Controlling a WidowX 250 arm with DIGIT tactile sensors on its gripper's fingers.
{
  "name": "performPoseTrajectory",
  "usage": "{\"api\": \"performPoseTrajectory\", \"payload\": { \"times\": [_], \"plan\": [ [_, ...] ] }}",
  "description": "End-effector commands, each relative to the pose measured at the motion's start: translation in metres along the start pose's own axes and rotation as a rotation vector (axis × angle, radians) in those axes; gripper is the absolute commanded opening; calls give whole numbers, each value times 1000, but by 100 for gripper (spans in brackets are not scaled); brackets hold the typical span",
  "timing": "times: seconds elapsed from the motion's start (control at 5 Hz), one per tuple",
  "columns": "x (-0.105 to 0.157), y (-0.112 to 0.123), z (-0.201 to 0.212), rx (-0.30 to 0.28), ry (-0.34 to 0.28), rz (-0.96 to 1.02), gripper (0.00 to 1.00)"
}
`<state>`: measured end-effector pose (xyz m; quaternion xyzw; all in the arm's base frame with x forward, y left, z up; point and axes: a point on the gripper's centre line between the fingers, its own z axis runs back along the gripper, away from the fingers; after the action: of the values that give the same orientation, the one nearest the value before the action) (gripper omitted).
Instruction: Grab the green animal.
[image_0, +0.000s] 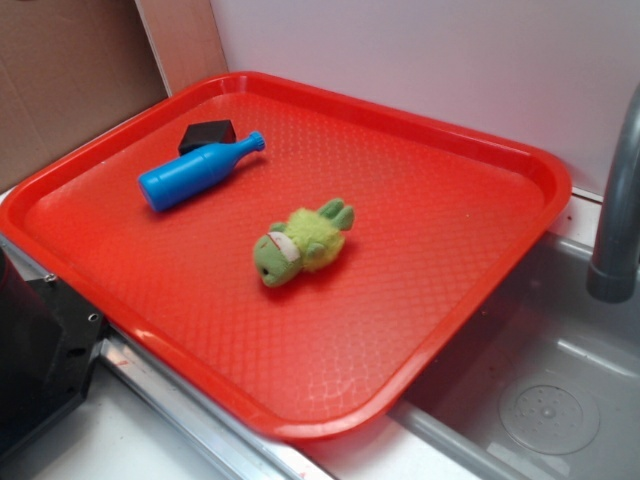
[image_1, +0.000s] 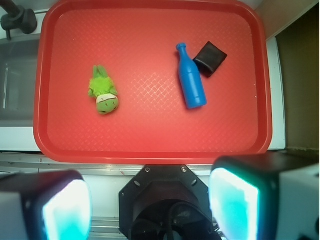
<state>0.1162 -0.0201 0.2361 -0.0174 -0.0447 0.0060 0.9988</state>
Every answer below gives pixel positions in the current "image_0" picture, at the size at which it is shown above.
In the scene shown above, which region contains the green plush frog toy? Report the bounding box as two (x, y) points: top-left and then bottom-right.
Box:
(252, 198), (355, 288)

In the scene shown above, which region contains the red plastic tray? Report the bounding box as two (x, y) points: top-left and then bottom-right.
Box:
(1, 73), (571, 441)

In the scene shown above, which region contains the black cube block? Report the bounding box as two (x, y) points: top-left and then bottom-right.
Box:
(178, 120), (237, 155)

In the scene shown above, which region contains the blue plastic toy bottle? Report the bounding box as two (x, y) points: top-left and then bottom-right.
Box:
(138, 131), (266, 212)

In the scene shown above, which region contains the grey toy sink basin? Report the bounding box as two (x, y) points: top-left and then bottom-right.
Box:
(391, 234), (639, 479)

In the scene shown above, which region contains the grey faucet spout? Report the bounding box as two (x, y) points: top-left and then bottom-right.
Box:
(587, 91), (639, 303)

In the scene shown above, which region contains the brown cardboard panel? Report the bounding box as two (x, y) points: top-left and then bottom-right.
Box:
(1, 1), (166, 191)

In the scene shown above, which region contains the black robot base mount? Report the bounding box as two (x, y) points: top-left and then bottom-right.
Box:
(1, 253), (106, 461)

